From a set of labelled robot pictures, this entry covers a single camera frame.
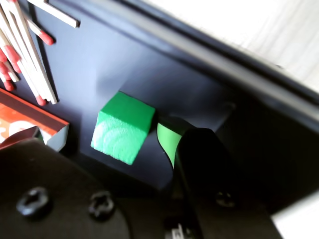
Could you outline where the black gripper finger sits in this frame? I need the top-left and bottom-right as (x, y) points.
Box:
(157, 116), (284, 239)
(0, 125), (132, 239)

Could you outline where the green wooden cube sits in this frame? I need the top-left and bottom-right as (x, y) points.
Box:
(90, 91), (156, 166)

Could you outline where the red and white matchbox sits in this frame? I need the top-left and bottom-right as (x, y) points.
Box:
(0, 88), (70, 153)

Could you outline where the black cardboard box tray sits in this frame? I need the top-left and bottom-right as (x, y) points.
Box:
(0, 0), (319, 215)

